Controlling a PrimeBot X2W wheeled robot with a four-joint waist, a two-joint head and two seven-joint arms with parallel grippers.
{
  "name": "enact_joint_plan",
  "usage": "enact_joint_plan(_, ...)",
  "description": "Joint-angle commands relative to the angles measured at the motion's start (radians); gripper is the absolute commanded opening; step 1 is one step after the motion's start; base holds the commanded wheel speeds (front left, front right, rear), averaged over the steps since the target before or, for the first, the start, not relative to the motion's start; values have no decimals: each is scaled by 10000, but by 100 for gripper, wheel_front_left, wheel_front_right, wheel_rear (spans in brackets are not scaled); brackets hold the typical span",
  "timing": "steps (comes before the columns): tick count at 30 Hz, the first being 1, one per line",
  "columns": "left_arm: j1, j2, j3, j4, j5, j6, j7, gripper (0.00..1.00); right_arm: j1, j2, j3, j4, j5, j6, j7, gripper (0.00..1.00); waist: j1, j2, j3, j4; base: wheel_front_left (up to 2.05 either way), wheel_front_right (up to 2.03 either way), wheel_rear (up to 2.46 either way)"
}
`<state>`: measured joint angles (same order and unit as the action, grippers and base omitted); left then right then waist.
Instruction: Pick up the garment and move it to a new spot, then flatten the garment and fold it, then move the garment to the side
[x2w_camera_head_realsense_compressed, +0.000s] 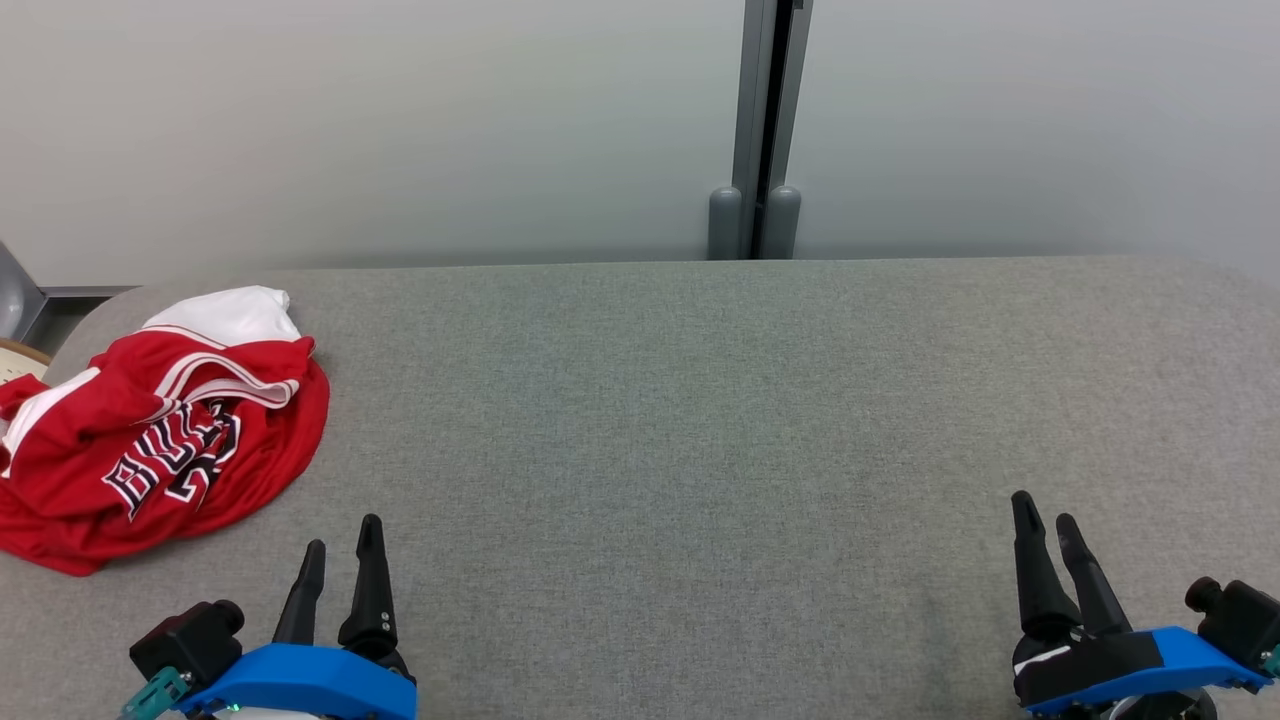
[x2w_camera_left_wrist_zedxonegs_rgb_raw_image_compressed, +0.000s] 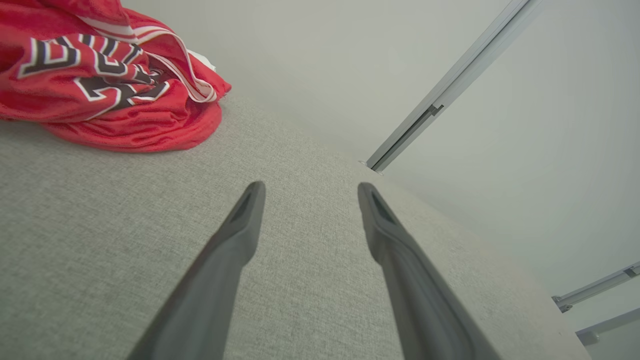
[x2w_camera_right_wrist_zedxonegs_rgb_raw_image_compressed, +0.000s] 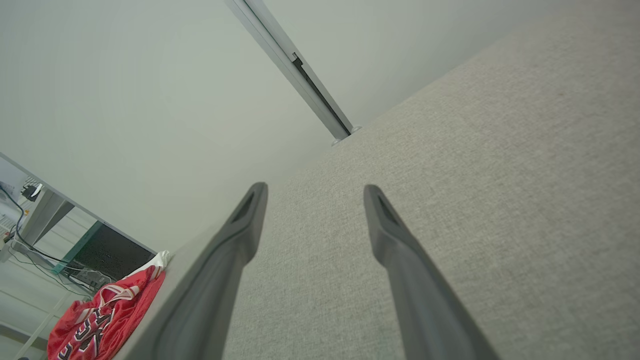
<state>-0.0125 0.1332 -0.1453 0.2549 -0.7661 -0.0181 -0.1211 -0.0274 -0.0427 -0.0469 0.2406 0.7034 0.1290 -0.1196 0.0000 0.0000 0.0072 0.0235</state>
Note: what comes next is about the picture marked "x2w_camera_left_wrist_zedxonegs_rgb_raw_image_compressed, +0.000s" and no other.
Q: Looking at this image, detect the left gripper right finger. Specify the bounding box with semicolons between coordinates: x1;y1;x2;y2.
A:
357;182;502;360

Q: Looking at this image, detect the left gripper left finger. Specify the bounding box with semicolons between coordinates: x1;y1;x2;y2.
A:
126;181;267;360

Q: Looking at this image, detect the red shirt with white sleeves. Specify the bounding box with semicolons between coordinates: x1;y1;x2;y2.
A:
0;0;232;153

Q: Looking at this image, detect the grey metal frame rail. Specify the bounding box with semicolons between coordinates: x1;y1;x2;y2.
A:
575;307;640;347
552;262;640;313

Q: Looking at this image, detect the grey metal partition post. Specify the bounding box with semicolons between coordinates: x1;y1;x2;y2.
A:
365;0;544;174

